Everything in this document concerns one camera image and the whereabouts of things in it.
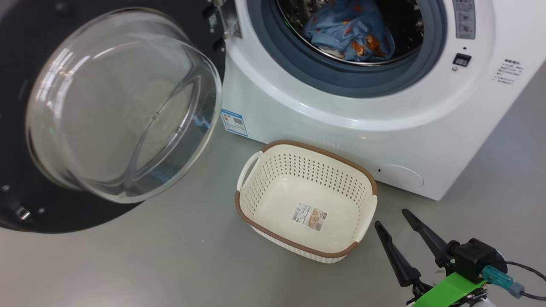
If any blue energy label sticker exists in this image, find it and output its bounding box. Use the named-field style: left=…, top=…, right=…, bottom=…
left=221, top=109, right=248, bottom=137

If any grey warning label sticker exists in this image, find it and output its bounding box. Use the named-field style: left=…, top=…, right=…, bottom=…
left=452, top=0, right=476, bottom=40

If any black cable with teal connector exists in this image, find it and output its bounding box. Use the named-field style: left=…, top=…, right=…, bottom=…
left=482, top=261, right=546, bottom=301

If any round white filter cover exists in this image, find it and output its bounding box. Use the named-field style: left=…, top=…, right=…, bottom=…
left=376, top=164, right=425, bottom=188

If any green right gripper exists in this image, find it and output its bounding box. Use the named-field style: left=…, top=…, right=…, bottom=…
left=375, top=209, right=489, bottom=307

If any blue patterned garment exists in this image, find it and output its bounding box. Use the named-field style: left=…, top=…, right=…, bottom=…
left=304, top=0, right=396, bottom=62

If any white front-load washing machine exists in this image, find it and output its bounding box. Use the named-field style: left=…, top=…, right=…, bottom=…
left=220, top=0, right=546, bottom=201

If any paper product label in basket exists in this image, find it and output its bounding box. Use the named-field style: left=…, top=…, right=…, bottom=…
left=291, top=204, right=328, bottom=232

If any silver metal door hinge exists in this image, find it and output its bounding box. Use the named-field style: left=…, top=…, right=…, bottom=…
left=208, top=0, right=243, bottom=41

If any black round glass washer door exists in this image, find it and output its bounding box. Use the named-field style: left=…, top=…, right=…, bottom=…
left=0, top=0, right=227, bottom=234

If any perforated steel washer drum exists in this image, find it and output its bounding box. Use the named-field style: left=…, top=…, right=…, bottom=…
left=276, top=0, right=425, bottom=66

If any cream laundry basket brown rim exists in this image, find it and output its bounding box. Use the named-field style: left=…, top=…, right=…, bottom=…
left=235, top=140, right=378, bottom=264

